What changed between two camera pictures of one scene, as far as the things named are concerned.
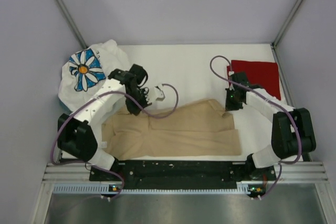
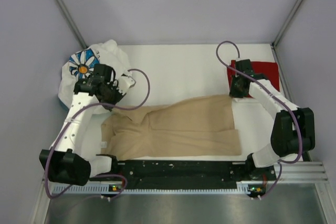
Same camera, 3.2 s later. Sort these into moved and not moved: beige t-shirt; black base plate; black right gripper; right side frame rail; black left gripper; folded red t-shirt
Moved: black left gripper; black right gripper
Not moved: folded red t-shirt; beige t-shirt; black base plate; right side frame rail
